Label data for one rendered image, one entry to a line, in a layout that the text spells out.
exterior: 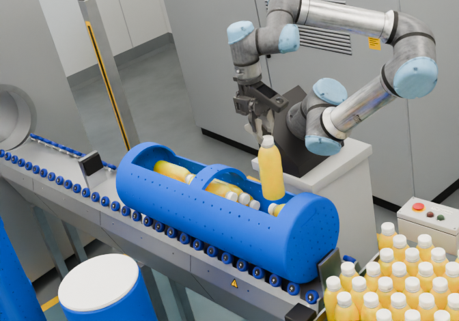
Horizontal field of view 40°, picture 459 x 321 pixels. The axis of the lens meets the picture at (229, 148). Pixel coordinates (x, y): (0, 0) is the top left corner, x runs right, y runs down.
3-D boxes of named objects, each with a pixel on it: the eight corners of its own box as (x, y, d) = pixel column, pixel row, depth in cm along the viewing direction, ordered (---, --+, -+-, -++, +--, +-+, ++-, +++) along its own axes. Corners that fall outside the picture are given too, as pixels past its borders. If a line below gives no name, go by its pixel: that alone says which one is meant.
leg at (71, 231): (90, 271, 392) (57, 188, 362) (95, 274, 388) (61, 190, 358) (82, 276, 388) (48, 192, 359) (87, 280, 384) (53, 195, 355)
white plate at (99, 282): (106, 244, 229) (106, 246, 230) (42, 290, 214) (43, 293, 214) (154, 269, 211) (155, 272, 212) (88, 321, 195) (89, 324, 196)
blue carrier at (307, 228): (178, 184, 272) (158, 128, 257) (346, 246, 213) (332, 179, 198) (129, 222, 257) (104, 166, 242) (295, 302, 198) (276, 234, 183)
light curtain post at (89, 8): (176, 276, 370) (87, -5, 290) (183, 280, 366) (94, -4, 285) (169, 283, 366) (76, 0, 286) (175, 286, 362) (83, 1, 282)
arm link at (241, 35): (252, 27, 168) (222, 31, 171) (259, 65, 174) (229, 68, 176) (257, 18, 175) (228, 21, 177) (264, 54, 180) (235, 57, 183)
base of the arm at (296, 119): (304, 99, 234) (315, 84, 226) (332, 128, 231) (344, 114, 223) (278, 117, 226) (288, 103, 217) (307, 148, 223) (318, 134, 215)
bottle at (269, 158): (289, 197, 195) (283, 143, 187) (268, 203, 194) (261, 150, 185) (279, 186, 201) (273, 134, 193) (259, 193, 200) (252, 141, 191)
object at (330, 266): (337, 275, 206) (332, 245, 200) (343, 277, 205) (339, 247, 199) (319, 294, 201) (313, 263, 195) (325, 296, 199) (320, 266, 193)
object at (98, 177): (104, 177, 297) (95, 149, 290) (109, 179, 294) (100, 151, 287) (87, 188, 291) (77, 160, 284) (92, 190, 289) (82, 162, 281)
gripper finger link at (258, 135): (249, 141, 192) (247, 112, 188) (264, 144, 188) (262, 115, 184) (242, 143, 190) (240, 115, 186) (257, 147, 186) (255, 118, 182)
